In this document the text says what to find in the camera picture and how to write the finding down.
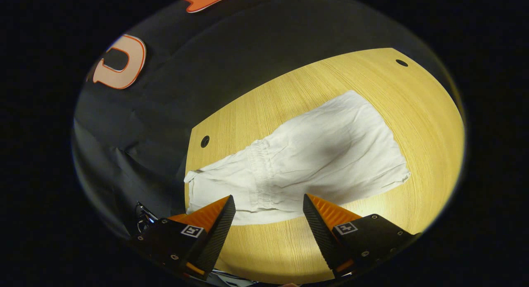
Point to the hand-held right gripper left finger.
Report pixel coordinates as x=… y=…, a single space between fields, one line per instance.
x=217 y=233

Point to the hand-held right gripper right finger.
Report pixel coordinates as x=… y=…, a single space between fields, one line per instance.
x=322 y=233

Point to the white jeans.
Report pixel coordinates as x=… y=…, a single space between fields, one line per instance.
x=322 y=155

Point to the black backdrop cloth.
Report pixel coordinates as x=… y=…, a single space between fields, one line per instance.
x=173 y=97

